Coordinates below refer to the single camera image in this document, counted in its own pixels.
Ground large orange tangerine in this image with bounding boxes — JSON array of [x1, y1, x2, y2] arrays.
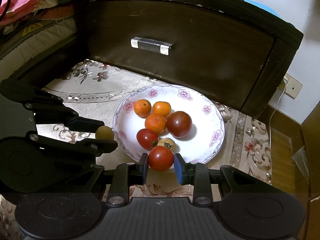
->
[[144, 114, 167, 134]]

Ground red oval cherry tomato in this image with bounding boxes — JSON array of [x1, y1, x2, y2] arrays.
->
[[136, 128, 158, 151]]

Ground round red cherry tomato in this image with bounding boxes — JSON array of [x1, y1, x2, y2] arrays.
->
[[148, 146, 174, 172]]

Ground dark wooden drawer cabinet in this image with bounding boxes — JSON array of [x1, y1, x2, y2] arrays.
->
[[74, 0, 303, 117]]

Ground clear plastic bag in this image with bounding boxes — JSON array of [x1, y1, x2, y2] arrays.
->
[[291, 146, 310, 185]]

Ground blue cloth on cabinet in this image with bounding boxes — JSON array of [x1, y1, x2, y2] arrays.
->
[[244, 0, 279, 17]]

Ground large dark red tomato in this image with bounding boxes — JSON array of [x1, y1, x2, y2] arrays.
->
[[166, 111, 193, 138]]

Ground mattress stack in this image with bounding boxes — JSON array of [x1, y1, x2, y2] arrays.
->
[[1, 5, 76, 80]]

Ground silver drawer handle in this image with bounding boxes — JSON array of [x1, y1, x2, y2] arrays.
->
[[130, 37, 172, 56]]

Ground beige longan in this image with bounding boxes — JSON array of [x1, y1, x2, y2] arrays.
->
[[157, 138, 177, 153], [95, 126, 114, 140]]

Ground pink floral bedding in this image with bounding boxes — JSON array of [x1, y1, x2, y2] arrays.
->
[[1, 0, 41, 26]]

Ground wooden wardrobe door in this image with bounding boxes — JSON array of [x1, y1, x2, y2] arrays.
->
[[302, 103, 320, 239]]

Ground wall power socket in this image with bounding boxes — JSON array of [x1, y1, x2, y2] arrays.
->
[[279, 73, 303, 99]]

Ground white floral porcelain plate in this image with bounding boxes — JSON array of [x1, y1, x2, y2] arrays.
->
[[113, 85, 225, 164]]

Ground small orange kumquat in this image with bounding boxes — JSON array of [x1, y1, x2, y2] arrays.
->
[[152, 101, 171, 118], [134, 99, 151, 118]]

